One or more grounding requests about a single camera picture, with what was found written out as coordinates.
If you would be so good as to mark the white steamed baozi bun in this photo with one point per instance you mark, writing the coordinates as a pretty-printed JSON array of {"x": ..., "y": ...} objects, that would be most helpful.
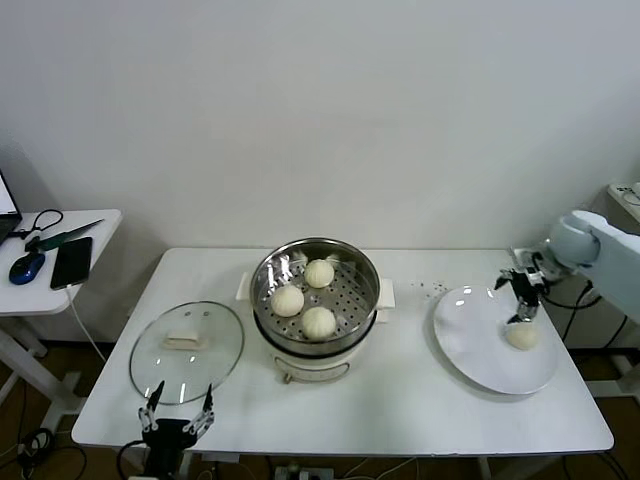
[
  {"x": 287, "y": 301},
  {"x": 318, "y": 323},
  {"x": 522, "y": 337},
  {"x": 319, "y": 274}
]

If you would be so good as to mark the black smartphone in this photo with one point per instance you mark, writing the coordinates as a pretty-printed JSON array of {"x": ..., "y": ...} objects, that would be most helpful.
[{"x": 72, "y": 262}]

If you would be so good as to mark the white side desk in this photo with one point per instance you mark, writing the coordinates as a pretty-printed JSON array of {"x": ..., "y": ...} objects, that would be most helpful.
[{"x": 620, "y": 199}]

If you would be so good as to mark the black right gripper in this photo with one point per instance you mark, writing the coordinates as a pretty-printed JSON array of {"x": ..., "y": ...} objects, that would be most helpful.
[{"x": 527, "y": 291}]

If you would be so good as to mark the black laptop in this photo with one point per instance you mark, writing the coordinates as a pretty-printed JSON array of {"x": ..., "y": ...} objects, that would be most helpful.
[{"x": 6, "y": 225}]

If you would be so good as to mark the perforated stainless steamer basket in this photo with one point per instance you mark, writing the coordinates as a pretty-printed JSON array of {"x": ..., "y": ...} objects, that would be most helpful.
[{"x": 355, "y": 305}]

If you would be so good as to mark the white electric cooking pot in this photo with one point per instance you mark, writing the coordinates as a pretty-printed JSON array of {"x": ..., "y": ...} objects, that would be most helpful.
[{"x": 310, "y": 367}]

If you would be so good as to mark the white floor power strip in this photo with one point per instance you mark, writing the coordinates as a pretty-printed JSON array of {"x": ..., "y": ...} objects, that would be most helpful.
[{"x": 305, "y": 473}]

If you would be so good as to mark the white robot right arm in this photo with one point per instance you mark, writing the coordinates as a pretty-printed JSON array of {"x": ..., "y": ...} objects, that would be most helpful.
[{"x": 615, "y": 250}]

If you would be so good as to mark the white desk foot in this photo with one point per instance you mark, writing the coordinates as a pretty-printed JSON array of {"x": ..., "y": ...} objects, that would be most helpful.
[{"x": 607, "y": 389}]

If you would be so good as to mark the large white plate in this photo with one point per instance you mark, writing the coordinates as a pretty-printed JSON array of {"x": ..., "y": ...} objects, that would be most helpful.
[{"x": 475, "y": 340}]

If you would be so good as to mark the blue computer mouse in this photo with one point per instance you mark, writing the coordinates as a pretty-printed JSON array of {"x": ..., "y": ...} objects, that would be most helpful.
[{"x": 27, "y": 267}]

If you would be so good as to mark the small white side table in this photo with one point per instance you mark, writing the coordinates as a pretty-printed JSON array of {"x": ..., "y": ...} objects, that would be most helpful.
[{"x": 30, "y": 300}]

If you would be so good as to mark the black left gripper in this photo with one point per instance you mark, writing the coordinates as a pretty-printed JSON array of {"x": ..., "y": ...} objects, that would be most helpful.
[{"x": 167, "y": 442}]

